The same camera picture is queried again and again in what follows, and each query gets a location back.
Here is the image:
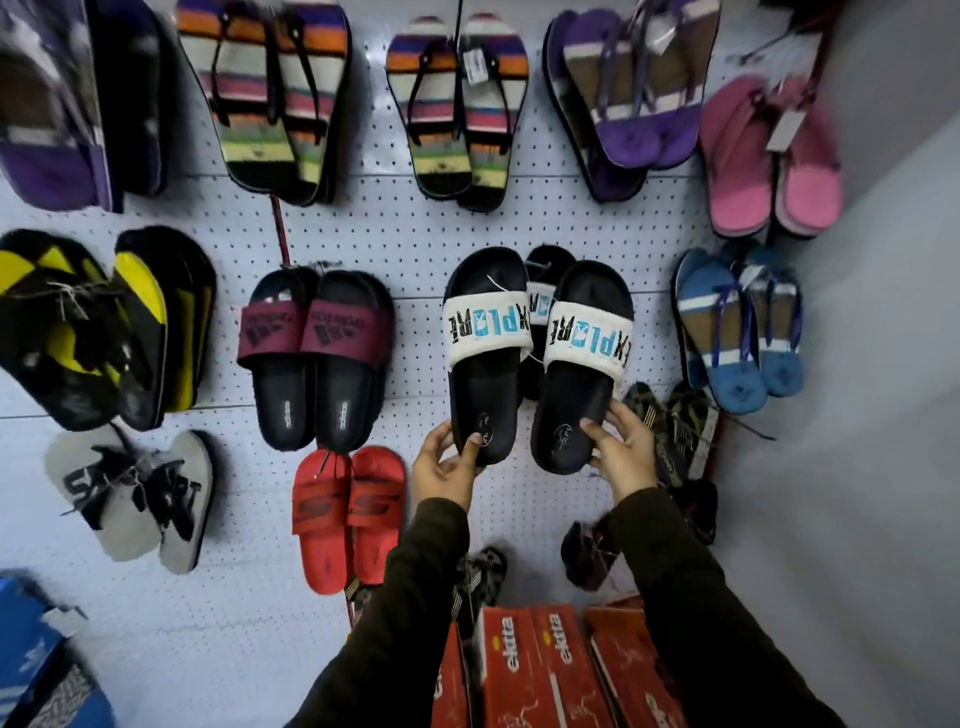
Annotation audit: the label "person's left hand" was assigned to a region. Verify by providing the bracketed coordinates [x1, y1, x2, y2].
[410, 420, 486, 516]

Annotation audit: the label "person's right hand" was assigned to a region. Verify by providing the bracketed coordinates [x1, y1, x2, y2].
[580, 396, 661, 508]

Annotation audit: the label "black slide white printed strap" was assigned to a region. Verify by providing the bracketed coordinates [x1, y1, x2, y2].
[443, 246, 536, 468]
[517, 243, 579, 403]
[529, 259, 637, 477]

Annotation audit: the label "person's left forearm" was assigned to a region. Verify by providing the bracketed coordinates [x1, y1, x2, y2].
[288, 496, 472, 728]

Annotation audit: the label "person's right forearm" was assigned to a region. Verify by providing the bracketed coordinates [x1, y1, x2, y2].
[608, 486, 849, 728]

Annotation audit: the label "camouflage flip-flop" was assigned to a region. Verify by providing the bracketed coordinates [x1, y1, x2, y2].
[666, 382, 723, 483]
[621, 381, 685, 490]

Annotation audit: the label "red slide sandal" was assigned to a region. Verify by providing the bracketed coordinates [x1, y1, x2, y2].
[345, 446, 408, 588]
[291, 449, 354, 597]

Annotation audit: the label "dark patterned sandal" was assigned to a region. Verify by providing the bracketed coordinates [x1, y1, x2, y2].
[560, 516, 624, 594]
[672, 478, 720, 546]

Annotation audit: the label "black grey patterned sandal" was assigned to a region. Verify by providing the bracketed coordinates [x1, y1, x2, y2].
[448, 546, 510, 640]

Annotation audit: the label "blue striped flip-flop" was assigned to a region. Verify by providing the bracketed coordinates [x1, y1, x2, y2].
[731, 241, 806, 399]
[673, 247, 771, 417]

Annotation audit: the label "red shoe box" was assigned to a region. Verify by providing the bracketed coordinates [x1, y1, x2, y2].
[430, 621, 471, 728]
[584, 604, 689, 728]
[475, 606, 565, 728]
[530, 603, 618, 728]

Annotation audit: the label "purple striped flip-flop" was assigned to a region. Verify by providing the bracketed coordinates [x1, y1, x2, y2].
[541, 10, 648, 204]
[561, 7, 663, 171]
[634, 0, 723, 171]

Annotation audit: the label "red display hook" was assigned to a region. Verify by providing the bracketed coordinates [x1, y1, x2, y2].
[268, 195, 294, 269]

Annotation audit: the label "pink flip-flop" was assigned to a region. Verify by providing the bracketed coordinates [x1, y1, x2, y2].
[699, 74, 779, 239]
[771, 75, 846, 239]

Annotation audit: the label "yellow and black flip-flop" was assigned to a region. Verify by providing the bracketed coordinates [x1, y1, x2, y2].
[112, 225, 219, 414]
[0, 228, 171, 434]

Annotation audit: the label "multicolour striped flip-flop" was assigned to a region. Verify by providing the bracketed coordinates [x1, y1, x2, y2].
[276, 0, 354, 207]
[385, 15, 474, 201]
[457, 12, 531, 213]
[175, 0, 300, 198]

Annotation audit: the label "blue shoe box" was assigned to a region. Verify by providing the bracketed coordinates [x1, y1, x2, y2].
[0, 570, 119, 728]

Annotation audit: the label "dark navy sandal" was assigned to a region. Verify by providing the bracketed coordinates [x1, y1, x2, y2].
[87, 0, 168, 201]

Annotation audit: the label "large purple striped sandal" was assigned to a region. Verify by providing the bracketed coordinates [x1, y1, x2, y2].
[0, 0, 116, 215]

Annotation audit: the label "black slide maroon strap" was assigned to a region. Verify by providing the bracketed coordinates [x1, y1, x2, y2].
[299, 270, 397, 456]
[236, 267, 322, 453]

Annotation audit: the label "grey flip-flop black straps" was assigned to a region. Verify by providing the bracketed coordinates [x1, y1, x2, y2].
[142, 429, 217, 576]
[42, 425, 164, 564]

